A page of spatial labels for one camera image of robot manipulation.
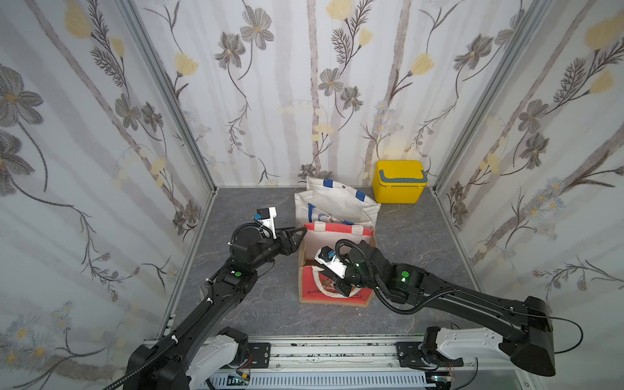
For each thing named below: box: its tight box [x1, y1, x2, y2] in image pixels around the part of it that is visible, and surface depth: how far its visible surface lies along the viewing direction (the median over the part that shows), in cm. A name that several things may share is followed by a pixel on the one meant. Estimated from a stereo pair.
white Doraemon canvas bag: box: [294, 177, 382, 247], surface depth 90 cm
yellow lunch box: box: [372, 160, 429, 204], surface depth 109 cm
